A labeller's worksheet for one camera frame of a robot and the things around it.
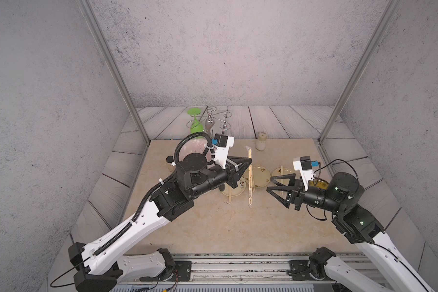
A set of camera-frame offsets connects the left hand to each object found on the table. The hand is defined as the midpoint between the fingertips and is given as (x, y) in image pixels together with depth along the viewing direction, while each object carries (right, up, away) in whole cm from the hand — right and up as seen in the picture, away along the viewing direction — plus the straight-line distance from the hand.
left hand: (254, 163), depth 54 cm
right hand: (+6, -7, +3) cm, 10 cm away
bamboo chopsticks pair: (-6, -18, +40) cm, 44 cm away
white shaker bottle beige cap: (+14, +8, +61) cm, 63 cm away
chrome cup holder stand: (-17, +19, +39) cm, 46 cm away
